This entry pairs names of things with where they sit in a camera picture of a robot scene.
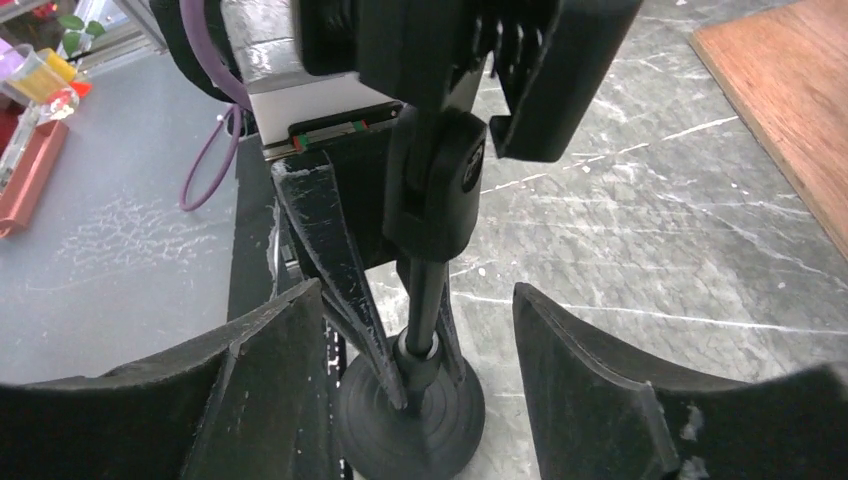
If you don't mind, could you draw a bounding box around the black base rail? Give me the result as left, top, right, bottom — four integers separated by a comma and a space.
227, 134, 354, 479

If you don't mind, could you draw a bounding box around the glass with yellow liquid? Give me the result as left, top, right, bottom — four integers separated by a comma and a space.
1, 44, 79, 120

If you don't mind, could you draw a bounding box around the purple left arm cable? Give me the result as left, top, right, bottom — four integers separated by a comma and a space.
178, 0, 254, 213

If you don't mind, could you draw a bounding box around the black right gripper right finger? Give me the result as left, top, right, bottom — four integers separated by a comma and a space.
512, 283, 847, 479

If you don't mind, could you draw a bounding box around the brown tray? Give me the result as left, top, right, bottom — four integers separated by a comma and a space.
1, 120, 68, 238

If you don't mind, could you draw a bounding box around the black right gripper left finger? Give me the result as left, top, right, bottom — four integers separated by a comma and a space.
1, 280, 323, 479

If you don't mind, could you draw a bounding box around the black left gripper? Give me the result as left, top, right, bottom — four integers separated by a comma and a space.
262, 101, 408, 409

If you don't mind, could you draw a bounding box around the wooden board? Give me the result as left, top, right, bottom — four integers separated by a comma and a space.
690, 0, 847, 253

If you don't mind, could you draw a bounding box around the black round-base mic stand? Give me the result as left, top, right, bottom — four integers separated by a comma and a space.
291, 1, 640, 479

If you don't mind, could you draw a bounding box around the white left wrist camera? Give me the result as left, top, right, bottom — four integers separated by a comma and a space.
221, 0, 391, 145

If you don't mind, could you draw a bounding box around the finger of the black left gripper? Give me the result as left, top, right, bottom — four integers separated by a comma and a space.
435, 271, 467, 387

